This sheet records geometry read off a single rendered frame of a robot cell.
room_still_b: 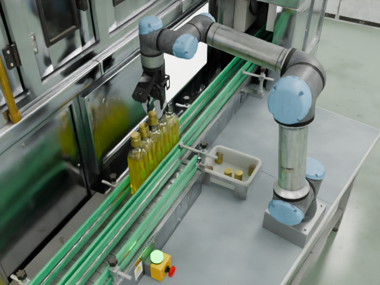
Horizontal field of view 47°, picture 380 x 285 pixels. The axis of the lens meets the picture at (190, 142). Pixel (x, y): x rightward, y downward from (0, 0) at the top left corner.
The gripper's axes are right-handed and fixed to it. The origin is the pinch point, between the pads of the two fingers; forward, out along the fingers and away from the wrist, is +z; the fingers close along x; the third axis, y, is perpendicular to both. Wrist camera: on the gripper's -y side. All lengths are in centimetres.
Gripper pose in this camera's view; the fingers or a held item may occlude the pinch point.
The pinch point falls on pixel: (152, 115)
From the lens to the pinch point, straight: 158.1
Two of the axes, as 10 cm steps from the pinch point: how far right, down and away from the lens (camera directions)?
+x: -8.9, -3.0, 3.5
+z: 0.0, 7.6, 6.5
